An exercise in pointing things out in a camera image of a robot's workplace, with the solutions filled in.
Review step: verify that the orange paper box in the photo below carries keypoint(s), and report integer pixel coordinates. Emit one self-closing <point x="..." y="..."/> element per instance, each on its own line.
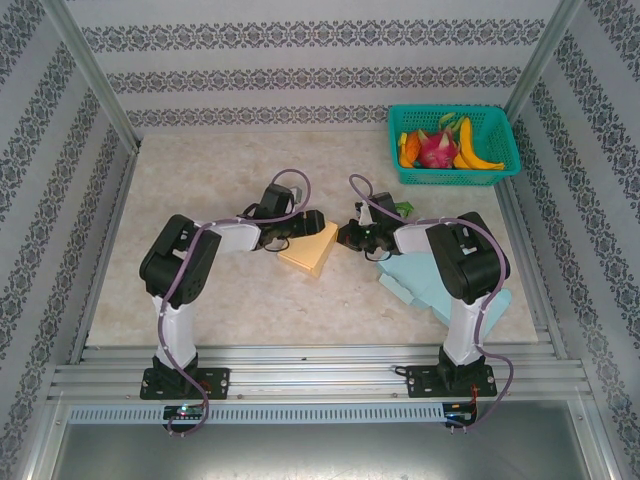
<point x="305" y="255"/>

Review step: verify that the light blue paper box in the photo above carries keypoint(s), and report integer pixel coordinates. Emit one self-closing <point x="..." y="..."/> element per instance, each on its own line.
<point x="415" y="285"/>

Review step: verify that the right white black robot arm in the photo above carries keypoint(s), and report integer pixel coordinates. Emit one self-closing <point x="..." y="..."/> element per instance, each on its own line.
<point x="465" y="330"/>

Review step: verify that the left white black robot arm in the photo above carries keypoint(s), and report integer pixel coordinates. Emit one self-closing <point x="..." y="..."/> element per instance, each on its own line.
<point x="175" y="330"/>

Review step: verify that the green snack packet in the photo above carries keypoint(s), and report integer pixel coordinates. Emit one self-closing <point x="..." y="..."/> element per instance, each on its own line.
<point x="404" y="207"/>

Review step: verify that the orange toy fruit slice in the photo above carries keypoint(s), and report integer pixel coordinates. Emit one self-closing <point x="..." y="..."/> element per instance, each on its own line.
<point x="412" y="150"/>

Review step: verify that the pink toy dragon fruit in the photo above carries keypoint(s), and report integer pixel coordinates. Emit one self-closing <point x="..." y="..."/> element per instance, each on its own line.
<point x="440" y="150"/>

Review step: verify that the yellow toy banana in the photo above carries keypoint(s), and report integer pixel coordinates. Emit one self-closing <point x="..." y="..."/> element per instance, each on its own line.
<point x="467" y="140"/>

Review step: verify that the teal plastic basket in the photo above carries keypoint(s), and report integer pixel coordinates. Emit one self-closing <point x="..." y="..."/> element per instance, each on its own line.
<point x="500" y="135"/>

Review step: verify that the right small circuit board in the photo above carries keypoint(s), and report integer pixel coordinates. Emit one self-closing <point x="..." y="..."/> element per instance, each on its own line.
<point x="460" y="414"/>

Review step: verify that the small circuit board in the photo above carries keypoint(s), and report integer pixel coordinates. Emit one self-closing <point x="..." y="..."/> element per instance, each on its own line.
<point x="460" y="414"/>
<point x="185" y="412"/>

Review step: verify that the brushed metal shelf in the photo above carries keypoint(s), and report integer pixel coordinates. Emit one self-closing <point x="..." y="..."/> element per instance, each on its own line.
<point x="320" y="455"/>

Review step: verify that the left small circuit board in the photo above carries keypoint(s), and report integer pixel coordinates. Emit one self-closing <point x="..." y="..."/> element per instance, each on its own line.
<point x="185" y="412"/>

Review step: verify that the aluminium side rail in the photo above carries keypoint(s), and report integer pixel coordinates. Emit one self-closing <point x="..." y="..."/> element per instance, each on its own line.
<point x="106" y="250"/>
<point x="523" y="235"/>

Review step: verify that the aluminium mounting rail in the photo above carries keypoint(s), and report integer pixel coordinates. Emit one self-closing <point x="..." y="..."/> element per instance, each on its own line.
<point x="320" y="380"/>

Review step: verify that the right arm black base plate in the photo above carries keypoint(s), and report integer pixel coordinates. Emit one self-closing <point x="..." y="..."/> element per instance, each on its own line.
<point x="422" y="382"/>

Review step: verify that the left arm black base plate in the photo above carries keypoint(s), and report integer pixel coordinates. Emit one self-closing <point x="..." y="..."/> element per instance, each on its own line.
<point x="215" y="382"/>

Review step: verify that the aluminium frame post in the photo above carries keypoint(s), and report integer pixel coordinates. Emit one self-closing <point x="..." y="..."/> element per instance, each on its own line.
<point x="89" y="65"/>
<point x="546" y="50"/>

